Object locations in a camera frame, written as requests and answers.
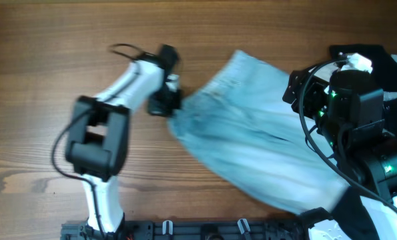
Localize light blue denim jeans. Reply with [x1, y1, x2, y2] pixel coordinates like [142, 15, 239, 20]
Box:
[168, 50, 348, 214]

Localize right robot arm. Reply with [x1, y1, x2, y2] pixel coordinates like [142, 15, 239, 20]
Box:
[282, 61, 397, 239]

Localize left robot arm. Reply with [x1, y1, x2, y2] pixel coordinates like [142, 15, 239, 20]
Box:
[62, 44, 182, 239]

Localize black and white shirt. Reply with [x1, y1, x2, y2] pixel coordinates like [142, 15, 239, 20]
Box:
[329, 44, 397, 102]

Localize right black cable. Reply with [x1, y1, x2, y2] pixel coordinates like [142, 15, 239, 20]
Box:
[297, 58, 397, 231]

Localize black cable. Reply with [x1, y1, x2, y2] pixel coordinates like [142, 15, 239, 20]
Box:
[50, 42, 159, 239]
[297, 58, 397, 231]

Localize left black cable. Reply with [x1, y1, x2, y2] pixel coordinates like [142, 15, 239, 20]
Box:
[50, 42, 159, 239]

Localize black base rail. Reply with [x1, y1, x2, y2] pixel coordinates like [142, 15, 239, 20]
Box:
[60, 218, 306, 240]

